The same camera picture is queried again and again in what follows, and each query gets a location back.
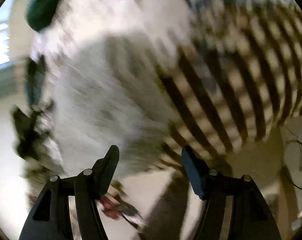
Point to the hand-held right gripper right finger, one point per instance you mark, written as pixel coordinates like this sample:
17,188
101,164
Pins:
193,177

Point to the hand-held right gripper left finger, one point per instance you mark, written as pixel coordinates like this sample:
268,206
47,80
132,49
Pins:
110,165

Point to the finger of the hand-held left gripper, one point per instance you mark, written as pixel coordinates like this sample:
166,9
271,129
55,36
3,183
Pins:
28,132

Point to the grey fuzzy pants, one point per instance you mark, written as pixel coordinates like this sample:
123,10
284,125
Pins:
95,92

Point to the red clothes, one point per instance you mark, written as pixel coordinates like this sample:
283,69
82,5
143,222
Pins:
110,208

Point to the bed with floral sheet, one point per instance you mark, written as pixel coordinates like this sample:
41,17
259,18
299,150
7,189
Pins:
228,75

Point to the teal fleece blanket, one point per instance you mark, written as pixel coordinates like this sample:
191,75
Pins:
43,5

